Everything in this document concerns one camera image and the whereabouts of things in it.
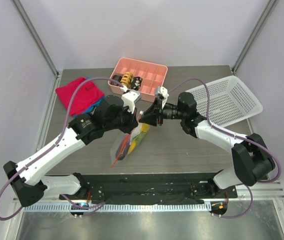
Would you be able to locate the yellow striped fake donut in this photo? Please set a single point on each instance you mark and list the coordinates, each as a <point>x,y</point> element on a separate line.
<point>126,79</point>

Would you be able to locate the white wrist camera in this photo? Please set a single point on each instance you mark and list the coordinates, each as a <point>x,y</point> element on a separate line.
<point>130,98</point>
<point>161,92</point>

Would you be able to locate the yellow fake lemon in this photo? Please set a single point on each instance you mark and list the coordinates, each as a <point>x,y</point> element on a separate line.
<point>134,143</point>

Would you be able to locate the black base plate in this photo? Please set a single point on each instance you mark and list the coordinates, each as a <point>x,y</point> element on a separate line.
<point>154,189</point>

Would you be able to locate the dark chocolate fake donut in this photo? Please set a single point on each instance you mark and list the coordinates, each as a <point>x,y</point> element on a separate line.
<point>116,78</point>

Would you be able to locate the black sprinkled fake pastry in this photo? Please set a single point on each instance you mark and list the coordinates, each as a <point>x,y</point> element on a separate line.
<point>136,83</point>

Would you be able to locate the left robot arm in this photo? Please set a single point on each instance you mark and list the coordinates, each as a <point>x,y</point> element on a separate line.
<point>29,180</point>

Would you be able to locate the blue folded cloth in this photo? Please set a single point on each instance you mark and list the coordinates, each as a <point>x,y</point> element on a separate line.
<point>86,98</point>

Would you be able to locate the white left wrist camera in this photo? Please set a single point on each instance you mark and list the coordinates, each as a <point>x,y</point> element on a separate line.
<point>130,98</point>

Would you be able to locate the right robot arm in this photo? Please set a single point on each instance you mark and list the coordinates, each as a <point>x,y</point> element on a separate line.
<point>251,161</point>

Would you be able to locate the green fake grapes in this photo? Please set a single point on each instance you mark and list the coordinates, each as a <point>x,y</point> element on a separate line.
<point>139,137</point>

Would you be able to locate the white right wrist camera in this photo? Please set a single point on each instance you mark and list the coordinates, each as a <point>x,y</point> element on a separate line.
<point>161,92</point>

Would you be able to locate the clear zip top bag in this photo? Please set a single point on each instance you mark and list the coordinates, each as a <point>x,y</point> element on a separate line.
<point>119,149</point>

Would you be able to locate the white plastic basket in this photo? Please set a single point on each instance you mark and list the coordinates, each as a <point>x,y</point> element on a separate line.
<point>227,100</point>

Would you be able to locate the pink compartment tray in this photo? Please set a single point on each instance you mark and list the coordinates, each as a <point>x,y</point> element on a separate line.
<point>153,75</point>

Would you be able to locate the yellow fake bell pepper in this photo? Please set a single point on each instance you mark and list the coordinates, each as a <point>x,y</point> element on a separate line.
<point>144,128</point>

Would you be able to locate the pink folded cloth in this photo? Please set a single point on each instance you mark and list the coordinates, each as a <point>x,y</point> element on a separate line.
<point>65,93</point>

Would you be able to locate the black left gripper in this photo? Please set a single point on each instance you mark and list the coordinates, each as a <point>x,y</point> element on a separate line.
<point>132,121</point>

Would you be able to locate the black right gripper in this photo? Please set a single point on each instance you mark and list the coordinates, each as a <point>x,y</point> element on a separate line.
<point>160,111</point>

